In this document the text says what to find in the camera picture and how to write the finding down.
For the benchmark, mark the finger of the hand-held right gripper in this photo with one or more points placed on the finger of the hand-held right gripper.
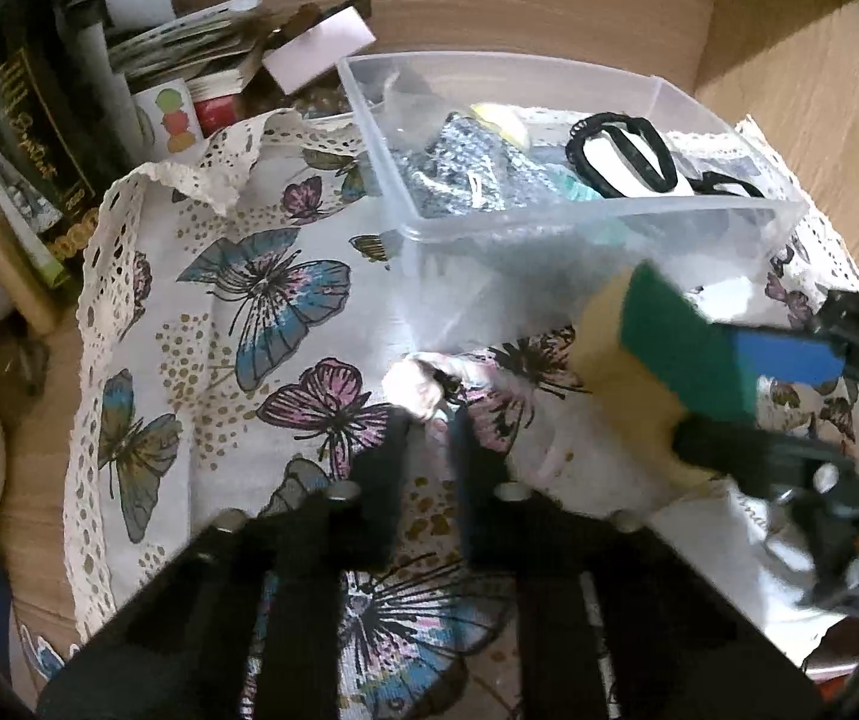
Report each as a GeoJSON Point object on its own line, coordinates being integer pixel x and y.
{"type": "Point", "coordinates": [759, 457]}
{"type": "Point", "coordinates": [797, 356]}

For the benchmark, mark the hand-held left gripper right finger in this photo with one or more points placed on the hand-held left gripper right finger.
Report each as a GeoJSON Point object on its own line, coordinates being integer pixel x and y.
{"type": "Point", "coordinates": [471, 480]}

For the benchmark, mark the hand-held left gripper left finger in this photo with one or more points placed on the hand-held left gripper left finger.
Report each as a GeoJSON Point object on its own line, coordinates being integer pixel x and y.
{"type": "Point", "coordinates": [381, 480]}

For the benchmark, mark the small white cloth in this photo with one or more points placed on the small white cloth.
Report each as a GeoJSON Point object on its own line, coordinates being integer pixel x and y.
{"type": "Point", "coordinates": [418, 390]}

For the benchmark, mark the yellow and green sponge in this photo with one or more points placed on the yellow and green sponge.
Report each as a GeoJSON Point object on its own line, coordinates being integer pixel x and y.
{"type": "Point", "coordinates": [662, 360]}

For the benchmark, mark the clear plastic container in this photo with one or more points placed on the clear plastic container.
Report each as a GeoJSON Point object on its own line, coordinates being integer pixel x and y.
{"type": "Point", "coordinates": [474, 270]}

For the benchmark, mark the yellow soft ball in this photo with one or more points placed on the yellow soft ball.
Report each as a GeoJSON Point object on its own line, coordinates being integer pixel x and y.
{"type": "Point", "coordinates": [504, 124]}

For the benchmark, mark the small black hair band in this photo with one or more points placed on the small black hair band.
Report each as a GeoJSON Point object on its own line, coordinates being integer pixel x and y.
{"type": "Point", "coordinates": [729, 184]}

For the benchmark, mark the butterfly printed lace cloth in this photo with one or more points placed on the butterfly printed lace cloth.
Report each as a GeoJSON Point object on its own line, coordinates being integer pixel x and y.
{"type": "Point", "coordinates": [212, 360]}

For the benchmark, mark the teal cloth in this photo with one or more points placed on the teal cloth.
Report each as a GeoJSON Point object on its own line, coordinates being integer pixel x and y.
{"type": "Point", "coordinates": [576, 187]}

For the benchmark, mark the large black hair band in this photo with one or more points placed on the large black hair band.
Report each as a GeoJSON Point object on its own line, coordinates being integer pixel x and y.
{"type": "Point", "coordinates": [587, 157]}

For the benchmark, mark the blue grey knitted cloth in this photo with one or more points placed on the blue grey knitted cloth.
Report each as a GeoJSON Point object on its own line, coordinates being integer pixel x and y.
{"type": "Point", "coordinates": [459, 165]}

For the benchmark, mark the red box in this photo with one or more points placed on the red box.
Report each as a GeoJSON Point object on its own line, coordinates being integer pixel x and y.
{"type": "Point", "coordinates": [216, 114]}

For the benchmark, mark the wooden cylinder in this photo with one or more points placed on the wooden cylinder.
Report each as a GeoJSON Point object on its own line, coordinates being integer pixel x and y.
{"type": "Point", "coordinates": [17, 277]}

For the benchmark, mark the card with coloured circles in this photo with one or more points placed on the card with coloured circles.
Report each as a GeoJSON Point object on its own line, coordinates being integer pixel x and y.
{"type": "Point", "coordinates": [167, 120]}

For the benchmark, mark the pale pink paper card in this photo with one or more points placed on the pale pink paper card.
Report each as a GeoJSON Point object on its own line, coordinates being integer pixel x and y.
{"type": "Point", "coordinates": [317, 49]}

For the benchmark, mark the pile of papers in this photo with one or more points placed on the pile of papers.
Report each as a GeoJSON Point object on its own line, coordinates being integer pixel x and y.
{"type": "Point", "coordinates": [174, 37]}

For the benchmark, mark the dark green bottle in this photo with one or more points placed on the dark green bottle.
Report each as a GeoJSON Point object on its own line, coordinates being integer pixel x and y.
{"type": "Point", "coordinates": [32, 127]}

